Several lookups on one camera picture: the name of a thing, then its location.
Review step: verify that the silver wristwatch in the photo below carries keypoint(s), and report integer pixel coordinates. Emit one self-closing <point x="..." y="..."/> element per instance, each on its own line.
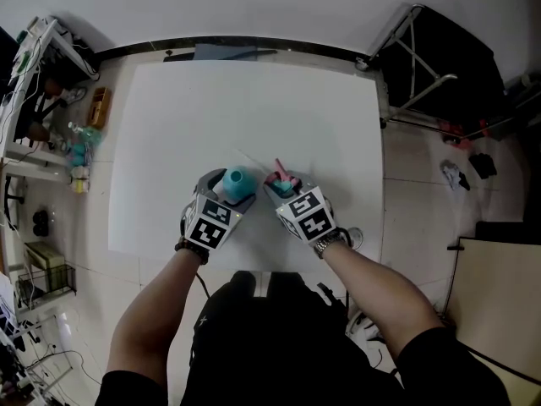
<point x="327" y="243"/>

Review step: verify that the black monitor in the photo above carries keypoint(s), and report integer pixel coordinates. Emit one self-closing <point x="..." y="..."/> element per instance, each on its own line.
<point x="5" y="57"/>

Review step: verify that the black cloth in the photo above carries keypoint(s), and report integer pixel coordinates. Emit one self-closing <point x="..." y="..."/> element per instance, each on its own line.
<point x="482" y="166"/>

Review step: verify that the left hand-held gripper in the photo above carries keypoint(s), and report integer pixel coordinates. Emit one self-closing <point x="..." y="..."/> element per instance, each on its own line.
<point x="209" y="226"/>

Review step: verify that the person's right forearm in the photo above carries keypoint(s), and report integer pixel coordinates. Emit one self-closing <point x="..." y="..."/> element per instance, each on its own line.
<point x="380" y="294"/>

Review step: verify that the beige partition panel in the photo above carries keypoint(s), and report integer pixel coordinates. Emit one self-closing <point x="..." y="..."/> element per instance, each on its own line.
<point x="494" y="303"/>

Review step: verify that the person's black clothing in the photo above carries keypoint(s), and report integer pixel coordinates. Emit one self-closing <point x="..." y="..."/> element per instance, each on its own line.
<point x="274" y="353"/>

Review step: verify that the white office desk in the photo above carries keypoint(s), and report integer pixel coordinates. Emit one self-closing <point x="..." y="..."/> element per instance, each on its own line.
<point x="42" y="171"/>

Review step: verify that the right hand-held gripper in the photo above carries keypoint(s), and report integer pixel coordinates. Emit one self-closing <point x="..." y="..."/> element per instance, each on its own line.
<point x="308" y="218"/>

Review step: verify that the dark grey suitcase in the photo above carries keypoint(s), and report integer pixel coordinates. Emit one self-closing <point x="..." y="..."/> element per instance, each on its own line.
<point x="524" y="104"/>

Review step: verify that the person's left forearm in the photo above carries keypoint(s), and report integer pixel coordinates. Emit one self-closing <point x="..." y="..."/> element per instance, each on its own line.
<point x="148" y="324"/>

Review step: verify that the white rag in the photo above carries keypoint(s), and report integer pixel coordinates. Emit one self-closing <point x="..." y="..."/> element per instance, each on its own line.
<point x="452" y="173"/>

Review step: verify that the teal spray bottle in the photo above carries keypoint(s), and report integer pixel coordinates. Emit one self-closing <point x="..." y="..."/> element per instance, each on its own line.
<point x="238" y="182"/>

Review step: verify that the black fabric folding cart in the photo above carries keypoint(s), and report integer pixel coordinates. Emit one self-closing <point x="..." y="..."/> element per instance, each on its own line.
<point x="456" y="57"/>

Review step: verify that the pink spray nozzle head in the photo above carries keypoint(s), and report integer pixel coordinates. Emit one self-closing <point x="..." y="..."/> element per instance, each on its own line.
<point x="281" y="180"/>

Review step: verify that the red plastic bag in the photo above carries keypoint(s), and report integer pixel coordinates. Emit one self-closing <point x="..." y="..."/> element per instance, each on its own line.
<point x="452" y="131"/>

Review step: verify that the white table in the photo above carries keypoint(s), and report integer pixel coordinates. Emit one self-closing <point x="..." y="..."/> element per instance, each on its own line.
<point x="211" y="112"/>

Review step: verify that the pair of black shoes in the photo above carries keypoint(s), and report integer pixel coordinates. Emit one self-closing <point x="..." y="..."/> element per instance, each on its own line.
<point x="40" y="222"/>

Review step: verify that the olive beige box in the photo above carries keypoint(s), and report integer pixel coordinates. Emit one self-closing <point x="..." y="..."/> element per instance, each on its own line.
<point x="44" y="256"/>

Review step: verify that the small wooden box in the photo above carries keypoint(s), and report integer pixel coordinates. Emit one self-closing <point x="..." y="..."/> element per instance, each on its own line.
<point x="99" y="107"/>

